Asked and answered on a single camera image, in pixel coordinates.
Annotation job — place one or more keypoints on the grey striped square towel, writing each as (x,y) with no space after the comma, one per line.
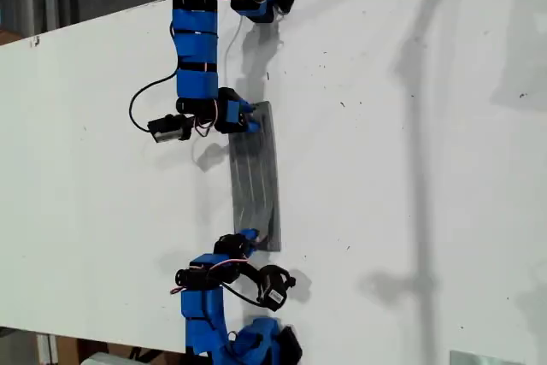
(256,177)

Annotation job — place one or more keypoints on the white plastic container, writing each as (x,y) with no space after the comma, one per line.
(102,359)

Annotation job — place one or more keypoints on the brown cardboard box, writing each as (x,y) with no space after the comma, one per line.
(66,350)

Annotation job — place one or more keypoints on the white table leg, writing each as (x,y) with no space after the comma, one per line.
(46,350)

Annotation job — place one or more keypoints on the steel plate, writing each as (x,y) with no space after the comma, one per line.
(474,358)

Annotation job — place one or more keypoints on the black camera stalk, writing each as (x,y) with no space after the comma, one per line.
(250,271)

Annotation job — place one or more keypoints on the black labelled wrist camera box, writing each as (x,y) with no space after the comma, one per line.
(275,288)

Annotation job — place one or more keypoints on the black silver wrist camera box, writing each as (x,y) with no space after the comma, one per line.
(166,130)

